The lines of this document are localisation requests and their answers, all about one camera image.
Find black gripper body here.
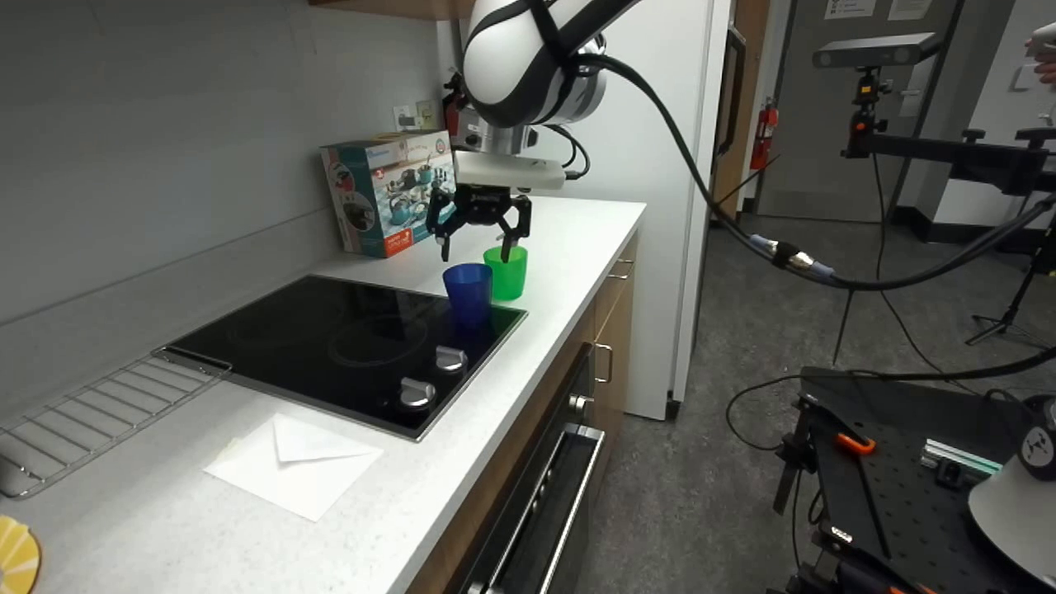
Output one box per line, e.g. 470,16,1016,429
431,179,537,242

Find toy cookware cardboard box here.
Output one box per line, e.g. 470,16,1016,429
321,124,462,260

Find grey ribbed drying mat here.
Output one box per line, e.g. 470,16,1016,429
0,350,220,503

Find person hand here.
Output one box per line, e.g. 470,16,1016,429
1027,21,1056,84

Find black glass cooktop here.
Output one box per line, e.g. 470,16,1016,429
161,271,531,444

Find black tripod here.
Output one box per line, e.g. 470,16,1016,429
963,210,1056,350

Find yellow round object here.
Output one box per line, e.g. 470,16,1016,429
0,511,46,594

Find black built-in oven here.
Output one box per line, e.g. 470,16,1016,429
450,343,616,594

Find white refrigerator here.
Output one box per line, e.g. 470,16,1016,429
457,0,737,427

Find white round disc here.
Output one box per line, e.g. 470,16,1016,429
963,451,1056,594

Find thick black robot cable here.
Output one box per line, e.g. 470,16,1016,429
576,47,1056,298

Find green plastic cup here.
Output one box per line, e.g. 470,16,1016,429
483,242,531,306

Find black equipment table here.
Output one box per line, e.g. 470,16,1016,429
773,363,1056,594

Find blue plastic cup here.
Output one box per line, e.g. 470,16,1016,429
439,260,497,341

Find wooden drawer front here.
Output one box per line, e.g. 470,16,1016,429
587,235,644,343

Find orange clamp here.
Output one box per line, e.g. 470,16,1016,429
829,429,880,463

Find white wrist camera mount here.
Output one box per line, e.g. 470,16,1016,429
454,148,569,188

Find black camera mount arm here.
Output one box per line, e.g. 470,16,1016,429
838,63,1056,197

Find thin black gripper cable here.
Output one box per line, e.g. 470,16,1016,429
543,123,594,184

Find grey door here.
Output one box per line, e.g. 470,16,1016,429
756,0,975,223

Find black floor cable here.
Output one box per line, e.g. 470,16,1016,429
720,368,808,454

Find silver cooktop knob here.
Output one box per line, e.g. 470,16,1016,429
396,375,439,414
434,343,472,375

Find white paper sheet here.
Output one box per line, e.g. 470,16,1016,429
203,414,388,525

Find green white stick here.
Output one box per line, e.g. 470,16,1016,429
917,436,1009,478

